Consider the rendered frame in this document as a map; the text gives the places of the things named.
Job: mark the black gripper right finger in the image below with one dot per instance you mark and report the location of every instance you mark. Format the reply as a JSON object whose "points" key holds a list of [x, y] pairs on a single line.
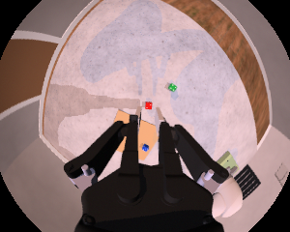
{"points": [[202, 168]]}

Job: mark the orange flat mat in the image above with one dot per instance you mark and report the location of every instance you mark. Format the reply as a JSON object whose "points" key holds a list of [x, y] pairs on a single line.
{"points": [[147, 135]]}

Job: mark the blue die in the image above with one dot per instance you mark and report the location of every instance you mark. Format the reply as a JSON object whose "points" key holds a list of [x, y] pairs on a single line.
{"points": [[145, 147]]}

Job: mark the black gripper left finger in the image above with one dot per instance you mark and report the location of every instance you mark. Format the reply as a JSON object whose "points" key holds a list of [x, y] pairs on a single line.
{"points": [[85, 169]]}

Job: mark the green die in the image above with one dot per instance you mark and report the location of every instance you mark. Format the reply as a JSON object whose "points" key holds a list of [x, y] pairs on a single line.
{"points": [[172, 87]]}

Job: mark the red die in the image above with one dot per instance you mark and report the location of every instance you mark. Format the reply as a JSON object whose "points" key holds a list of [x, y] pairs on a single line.
{"points": [[148, 105]]}

